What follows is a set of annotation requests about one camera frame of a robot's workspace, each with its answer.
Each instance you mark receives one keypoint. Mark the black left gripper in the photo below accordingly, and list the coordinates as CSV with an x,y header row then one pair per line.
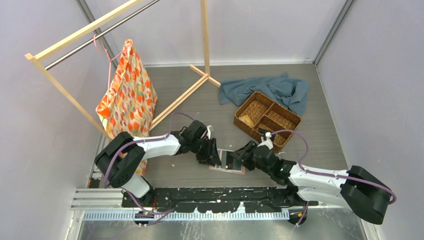
x,y
210,157

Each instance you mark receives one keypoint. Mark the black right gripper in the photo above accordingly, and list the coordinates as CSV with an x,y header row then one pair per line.
x,y
243,152

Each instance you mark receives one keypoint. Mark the orange credit card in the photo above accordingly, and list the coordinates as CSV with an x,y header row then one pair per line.
x,y
247,120

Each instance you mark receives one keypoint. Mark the woven wicker divided basket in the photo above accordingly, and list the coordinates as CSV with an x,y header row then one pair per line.
x,y
267,114

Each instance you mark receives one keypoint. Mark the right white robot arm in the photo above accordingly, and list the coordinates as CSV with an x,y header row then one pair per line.
x,y
355,189

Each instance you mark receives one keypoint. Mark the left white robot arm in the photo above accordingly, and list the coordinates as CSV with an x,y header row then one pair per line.
x,y
119,160

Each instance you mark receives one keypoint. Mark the blue-grey crumpled cloth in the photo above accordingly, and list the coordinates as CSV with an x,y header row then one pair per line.
x,y
291,93

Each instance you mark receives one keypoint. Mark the orange floral hanging garment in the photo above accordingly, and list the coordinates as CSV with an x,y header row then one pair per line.
x,y
130,100

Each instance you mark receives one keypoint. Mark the pink clothes hanger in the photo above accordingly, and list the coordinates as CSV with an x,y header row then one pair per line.
x,y
110,60

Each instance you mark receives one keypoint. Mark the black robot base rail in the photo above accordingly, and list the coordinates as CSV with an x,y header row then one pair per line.
x,y
220,199

